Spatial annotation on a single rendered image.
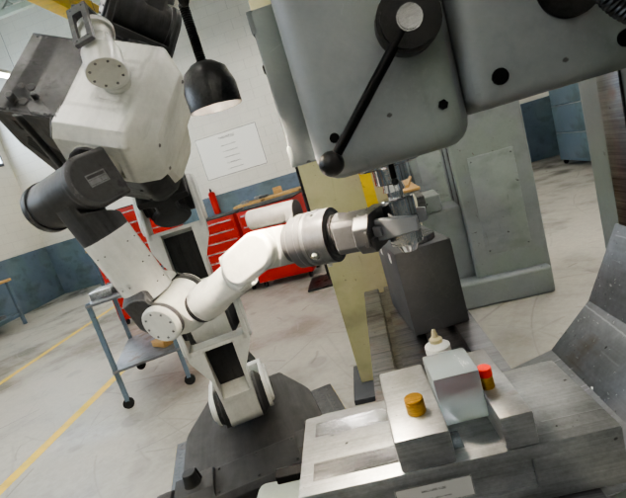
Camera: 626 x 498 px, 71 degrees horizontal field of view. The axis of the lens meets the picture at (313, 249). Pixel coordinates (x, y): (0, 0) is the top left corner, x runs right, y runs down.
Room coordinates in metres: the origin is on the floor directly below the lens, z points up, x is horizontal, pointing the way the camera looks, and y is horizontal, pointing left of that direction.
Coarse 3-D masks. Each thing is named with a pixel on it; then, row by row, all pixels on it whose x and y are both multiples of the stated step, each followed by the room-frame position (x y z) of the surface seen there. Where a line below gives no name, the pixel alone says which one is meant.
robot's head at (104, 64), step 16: (96, 16) 0.84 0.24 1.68; (80, 32) 0.84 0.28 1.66; (96, 32) 0.82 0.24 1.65; (112, 32) 0.86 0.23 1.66; (96, 48) 0.79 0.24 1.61; (112, 48) 0.80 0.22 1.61; (96, 64) 0.78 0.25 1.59; (112, 64) 0.79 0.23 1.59; (96, 80) 0.81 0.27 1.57; (112, 80) 0.82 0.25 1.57
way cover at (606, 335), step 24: (624, 240) 0.70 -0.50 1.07; (624, 264) 0.68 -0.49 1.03; (600, 288) 0.72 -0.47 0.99; (624, 288) 0.66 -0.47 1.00; (600, 312) 0.70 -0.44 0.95; (624, 312) 0.65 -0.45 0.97; (576, 336) 0.72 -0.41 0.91; (600, 336) 0.67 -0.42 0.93; (624, 336) 0.62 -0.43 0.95; (552, 360) 0.73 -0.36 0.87; (576, 360) 0.68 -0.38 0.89; (600, 360) 0.64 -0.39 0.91; (624, 360) 0.60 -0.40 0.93; (600, 384) 0.61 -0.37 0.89; (624, 384) 0.57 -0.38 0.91; (624, 408) 0.55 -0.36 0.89; (624, 432) 0.52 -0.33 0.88
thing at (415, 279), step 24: (432, 240) 0.89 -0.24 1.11; (384, 264) 1.04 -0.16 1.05; (408, 264) 0.87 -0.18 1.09; (432, 264) 0.87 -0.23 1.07; (408, 288) 0.87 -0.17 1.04; (432, 288) 0.87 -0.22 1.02; (456, 288) 0.87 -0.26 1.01; (408, 312) 0.88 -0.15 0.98; (432, 312) 0.87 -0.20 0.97; (456, 312) 0.87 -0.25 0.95
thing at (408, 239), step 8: (384, 208) 0.62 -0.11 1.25; (392, 208) 0.61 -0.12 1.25; (400, 208) 0.61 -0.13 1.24; (408, 208) 0.61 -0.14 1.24; (416, 208) 0.62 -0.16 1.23; (384, 216) 0.63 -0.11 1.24; (416, 232) 0.61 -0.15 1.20; (392, 240) 0.62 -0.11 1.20; (400, 240) 0.61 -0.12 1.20; (408, 240) 0.61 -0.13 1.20; (416, 240) 0.61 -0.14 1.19
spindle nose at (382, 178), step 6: (396, 168) 0.61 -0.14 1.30; (402, 168) 0.61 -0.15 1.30; (372, 174) 0.63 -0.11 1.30; (378, 174) 0.62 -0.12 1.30; (384, 174) 0.61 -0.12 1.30; (396, 174) 0.61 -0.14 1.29; (402, 174) 0.61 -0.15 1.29; (378, 180) 0.62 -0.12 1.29; (384, 180) 0.61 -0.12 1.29; (390, 180) 0.61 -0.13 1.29; (402, 180) 0.61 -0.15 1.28; (378, 186) 0.62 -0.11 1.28
